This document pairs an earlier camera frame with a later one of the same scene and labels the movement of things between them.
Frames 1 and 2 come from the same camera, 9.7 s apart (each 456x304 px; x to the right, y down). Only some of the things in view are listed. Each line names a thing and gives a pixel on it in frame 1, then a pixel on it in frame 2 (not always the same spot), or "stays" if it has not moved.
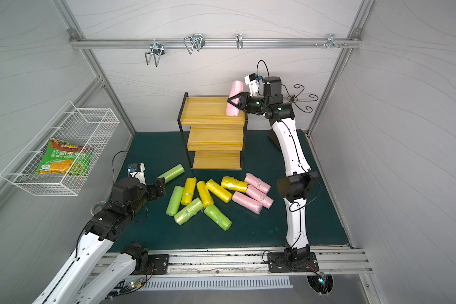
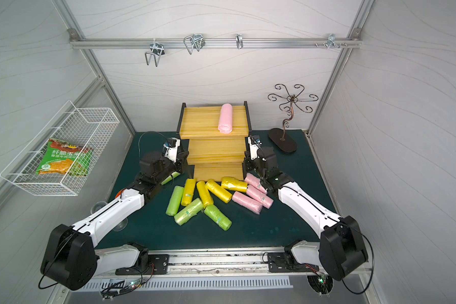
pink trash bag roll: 259,196 stays
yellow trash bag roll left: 189,190 stays
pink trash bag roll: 257,183 stays
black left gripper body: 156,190 to 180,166
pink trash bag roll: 237,87 to 226,118
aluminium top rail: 334,42 stays
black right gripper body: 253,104 to 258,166
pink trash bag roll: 247,202 stays
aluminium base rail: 350,260 stays
